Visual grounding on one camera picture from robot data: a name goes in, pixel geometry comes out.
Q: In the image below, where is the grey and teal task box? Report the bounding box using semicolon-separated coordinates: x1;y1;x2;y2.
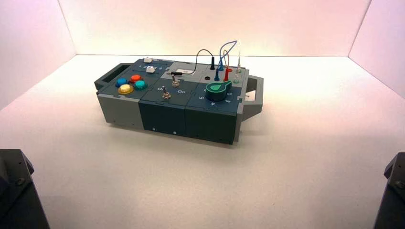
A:
94;58;264;146

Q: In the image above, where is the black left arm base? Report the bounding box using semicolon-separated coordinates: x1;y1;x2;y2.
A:
0;149;50;229

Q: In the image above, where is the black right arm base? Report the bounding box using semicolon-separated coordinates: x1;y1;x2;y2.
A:
373;152;405;229

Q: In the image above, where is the green rotary knob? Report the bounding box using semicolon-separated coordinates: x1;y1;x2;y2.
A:
205;80;234;102

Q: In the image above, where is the yellow push button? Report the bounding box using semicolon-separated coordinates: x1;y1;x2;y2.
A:
117;84;135;95

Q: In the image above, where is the thin black wire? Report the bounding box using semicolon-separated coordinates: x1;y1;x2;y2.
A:
181;49;215;75

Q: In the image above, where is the thin blue wire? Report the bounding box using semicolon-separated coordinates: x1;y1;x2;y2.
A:
219;40;238;69

